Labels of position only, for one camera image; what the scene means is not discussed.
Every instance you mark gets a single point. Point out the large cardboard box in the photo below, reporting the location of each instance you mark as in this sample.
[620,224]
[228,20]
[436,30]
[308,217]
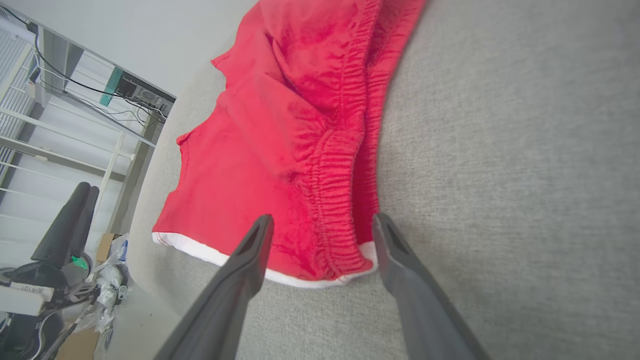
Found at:
[80,347]

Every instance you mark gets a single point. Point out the teal bracket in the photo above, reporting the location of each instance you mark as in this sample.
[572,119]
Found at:
[111,85]

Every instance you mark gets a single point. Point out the red shorts with white stripe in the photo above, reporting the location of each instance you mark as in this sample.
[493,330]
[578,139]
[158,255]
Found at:
[280,125]

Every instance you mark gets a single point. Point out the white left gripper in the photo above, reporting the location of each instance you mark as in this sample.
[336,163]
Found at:
[30,280]

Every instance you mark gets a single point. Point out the black power strip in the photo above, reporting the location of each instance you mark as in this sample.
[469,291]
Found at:
[145,95]

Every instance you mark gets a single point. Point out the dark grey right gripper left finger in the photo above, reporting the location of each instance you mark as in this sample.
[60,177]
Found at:
[220,315]

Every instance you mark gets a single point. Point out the clear plastic bags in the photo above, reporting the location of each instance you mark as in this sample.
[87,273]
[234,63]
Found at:
[110,280]

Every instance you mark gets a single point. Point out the small cardboard box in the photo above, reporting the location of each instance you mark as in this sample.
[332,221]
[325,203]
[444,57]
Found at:
[105,247]

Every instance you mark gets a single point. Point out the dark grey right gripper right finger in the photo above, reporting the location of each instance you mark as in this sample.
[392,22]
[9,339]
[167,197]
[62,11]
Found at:
[425,320]

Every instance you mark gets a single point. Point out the white metal shelf rack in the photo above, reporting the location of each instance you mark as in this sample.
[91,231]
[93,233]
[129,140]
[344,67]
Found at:
[75,164]

